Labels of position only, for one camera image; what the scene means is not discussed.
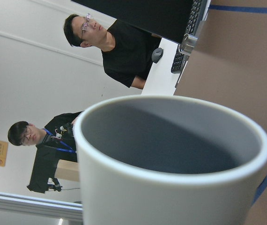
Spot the white ribbed mug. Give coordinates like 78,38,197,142
74,96,267,225

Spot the person in black shirt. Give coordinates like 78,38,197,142
63,14,161,90

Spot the black computer mouse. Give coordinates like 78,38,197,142
151,47,163,64

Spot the black monitor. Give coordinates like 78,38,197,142
76,0,193,44

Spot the black keyboard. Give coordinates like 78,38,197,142
171,0,207,74

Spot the orange wall sign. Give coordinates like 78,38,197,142
0,141,8,167

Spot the aluminium frame post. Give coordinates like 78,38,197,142
0,192,83,222

